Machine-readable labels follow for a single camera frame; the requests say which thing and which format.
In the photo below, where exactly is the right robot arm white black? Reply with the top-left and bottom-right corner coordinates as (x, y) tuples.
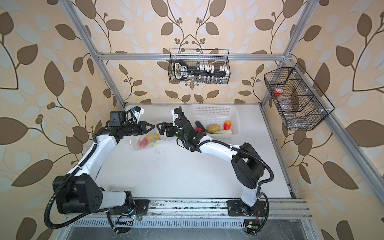
(156, 107), (275, 236)

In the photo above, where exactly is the red toy apple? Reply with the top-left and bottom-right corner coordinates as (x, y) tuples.
(139, 138), (148, 149)

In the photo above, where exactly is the yellow toy potato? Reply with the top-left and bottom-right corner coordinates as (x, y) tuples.
(207, 124), (221, 134)
(146, 132), (160, 143)

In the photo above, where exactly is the black wire basket right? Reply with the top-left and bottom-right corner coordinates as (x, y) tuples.
(264, 63), (335, 131)

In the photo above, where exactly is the red capped clear bottle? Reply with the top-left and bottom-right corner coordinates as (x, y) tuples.
(274, 88), (290, 103)

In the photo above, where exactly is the white toy radish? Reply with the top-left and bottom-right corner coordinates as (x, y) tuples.
(214, 130), (233, 135)

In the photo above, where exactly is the white plastic basket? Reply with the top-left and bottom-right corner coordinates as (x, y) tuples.
(186, 104), (241, 137)

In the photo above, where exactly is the dark toy eggplant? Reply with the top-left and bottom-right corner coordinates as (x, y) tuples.
(195, 121), (207, 132)

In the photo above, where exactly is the black wire basket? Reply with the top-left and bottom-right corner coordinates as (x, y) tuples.
(168, 48), (231, 85)
(264, 63), (335, 131)

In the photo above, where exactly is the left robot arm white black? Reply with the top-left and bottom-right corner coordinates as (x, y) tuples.
(44, 121), (155, 229)

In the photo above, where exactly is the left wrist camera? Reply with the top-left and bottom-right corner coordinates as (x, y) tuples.
(109, 105), (145, 124)

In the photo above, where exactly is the black wire basket back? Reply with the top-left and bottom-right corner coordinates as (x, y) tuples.
(168, 48), (231, 85)

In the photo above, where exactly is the red yellow toy mango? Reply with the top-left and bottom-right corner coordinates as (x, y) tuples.
(223, 121), (232, 130)

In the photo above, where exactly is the black tool with handle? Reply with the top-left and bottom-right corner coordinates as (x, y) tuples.
(171, 60), (231, 80)

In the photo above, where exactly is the clear zip top bag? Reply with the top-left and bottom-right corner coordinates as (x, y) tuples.
(130, 121), (174, 151)

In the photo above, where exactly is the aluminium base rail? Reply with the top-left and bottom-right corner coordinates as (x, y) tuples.
(74, 198), (313, 229)

